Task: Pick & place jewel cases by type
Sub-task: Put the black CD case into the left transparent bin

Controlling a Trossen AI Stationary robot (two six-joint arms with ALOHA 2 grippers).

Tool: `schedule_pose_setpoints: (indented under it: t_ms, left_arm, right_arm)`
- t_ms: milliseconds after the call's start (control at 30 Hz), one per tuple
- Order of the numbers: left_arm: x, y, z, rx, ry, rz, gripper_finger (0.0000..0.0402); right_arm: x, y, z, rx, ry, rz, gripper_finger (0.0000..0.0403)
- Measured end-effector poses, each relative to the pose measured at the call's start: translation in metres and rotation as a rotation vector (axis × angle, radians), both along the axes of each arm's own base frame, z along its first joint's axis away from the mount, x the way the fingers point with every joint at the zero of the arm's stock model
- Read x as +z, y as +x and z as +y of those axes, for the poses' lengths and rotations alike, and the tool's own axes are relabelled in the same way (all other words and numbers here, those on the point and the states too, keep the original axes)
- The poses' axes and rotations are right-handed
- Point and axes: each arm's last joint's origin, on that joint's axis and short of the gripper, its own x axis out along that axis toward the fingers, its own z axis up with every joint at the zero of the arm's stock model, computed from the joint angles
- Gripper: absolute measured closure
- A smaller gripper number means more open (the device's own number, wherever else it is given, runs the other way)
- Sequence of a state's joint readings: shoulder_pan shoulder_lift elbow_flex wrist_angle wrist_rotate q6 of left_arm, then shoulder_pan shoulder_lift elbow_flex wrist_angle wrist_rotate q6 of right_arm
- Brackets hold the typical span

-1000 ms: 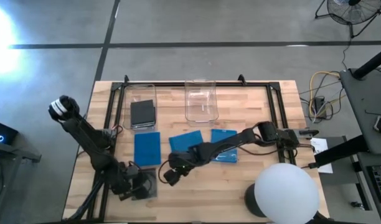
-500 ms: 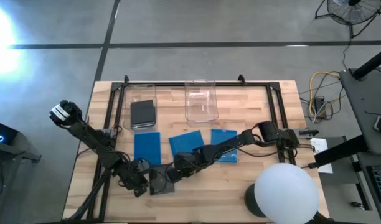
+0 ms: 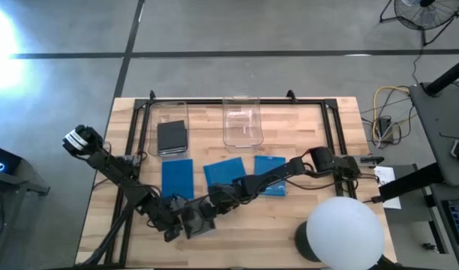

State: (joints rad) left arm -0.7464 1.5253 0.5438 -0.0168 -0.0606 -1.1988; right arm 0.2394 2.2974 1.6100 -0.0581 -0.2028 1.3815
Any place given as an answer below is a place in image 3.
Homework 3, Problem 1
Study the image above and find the yellow cable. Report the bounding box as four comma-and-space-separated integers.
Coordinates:
371, 85, 411, 143

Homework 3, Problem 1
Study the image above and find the clear plastic bin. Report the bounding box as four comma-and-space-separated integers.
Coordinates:
221, 95, 264, 149
147, 100, 189, 158

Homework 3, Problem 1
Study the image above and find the dark grey cart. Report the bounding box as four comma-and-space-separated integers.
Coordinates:
430, 183, 459, 270

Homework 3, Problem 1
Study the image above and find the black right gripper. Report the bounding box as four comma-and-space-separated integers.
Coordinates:
197, 182, 238, 223

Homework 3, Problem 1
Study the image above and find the black power adapter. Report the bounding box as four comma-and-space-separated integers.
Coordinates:
378, 115, 395, 143

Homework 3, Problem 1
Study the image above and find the black metal table frame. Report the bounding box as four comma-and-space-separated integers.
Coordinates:
77, 89, 360, 268

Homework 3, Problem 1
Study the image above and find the black device with blue light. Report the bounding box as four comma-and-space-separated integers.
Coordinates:
0, 144, 50, 197

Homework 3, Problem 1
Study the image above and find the black floor fan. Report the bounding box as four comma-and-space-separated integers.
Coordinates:
379, 0, 459, 47

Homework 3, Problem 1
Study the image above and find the black stand bar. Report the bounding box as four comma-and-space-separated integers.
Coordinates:
377, 162, 446, 204

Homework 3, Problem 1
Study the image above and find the white paper sheet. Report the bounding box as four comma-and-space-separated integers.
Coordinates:
373, 165, 402, 210

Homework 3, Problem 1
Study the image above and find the blue jewel case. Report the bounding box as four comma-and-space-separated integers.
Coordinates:
161, 158, 195, 200
202, 156, 248, 188
253, 154, 287, 197

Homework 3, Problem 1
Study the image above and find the black pole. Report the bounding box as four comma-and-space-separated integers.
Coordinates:
424, 55, 459, 97

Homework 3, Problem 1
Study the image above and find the grey side table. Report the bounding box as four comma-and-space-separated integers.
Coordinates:
408, 82, 459, 188

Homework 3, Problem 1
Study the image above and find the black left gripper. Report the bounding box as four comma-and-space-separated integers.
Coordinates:
148, 196, 188, 243

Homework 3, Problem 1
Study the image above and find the white round globe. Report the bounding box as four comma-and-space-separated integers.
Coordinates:
306, 196, 386, 270

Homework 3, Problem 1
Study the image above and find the black round stand base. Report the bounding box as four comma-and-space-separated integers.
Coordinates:
294, 220, 323, 263

